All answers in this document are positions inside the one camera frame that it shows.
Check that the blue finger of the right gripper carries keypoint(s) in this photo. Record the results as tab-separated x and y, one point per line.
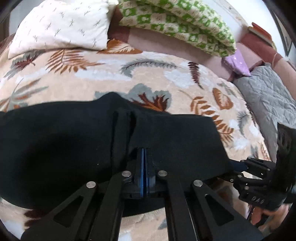
233	177
238	166

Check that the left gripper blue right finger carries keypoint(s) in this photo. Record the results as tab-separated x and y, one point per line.
152	179

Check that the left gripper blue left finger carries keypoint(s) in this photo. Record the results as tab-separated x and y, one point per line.
134	176

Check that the black pants with yellow patch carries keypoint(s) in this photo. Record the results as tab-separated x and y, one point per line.
50	150

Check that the person's right hand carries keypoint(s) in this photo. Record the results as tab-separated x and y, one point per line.
275	218

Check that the grey quilted cover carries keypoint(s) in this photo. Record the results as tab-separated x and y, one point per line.
270	101

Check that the beige leaf pattern blanket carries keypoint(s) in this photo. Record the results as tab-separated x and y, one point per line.
201	210

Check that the books on headboard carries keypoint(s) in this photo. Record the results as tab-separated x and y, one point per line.
263	34

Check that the pink quilted bed sheet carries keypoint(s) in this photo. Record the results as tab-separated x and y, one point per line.
253	50

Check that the green white patterned quilt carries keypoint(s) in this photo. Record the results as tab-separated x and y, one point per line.
193	22

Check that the white pillow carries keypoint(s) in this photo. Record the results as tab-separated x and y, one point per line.
64	24

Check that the framed wall picture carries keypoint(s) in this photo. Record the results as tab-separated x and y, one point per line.
285	37

